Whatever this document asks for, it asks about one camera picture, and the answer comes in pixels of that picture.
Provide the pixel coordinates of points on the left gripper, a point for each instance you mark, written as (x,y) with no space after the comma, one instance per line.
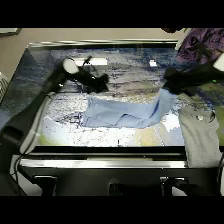
(99,83)

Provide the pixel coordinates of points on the light blue garment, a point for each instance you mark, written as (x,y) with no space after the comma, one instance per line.
(123,113)

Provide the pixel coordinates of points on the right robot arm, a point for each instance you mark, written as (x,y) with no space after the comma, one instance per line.
(196,77)

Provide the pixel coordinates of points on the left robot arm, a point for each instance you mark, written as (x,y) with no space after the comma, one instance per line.
(30,113)

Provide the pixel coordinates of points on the purple patterned garment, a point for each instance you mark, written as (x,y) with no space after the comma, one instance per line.
(203,43)

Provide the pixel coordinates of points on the grey T-shirt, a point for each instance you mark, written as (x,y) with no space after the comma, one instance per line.
(200,140)

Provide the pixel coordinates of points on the silver frame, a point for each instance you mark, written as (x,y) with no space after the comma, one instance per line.
(106,164)

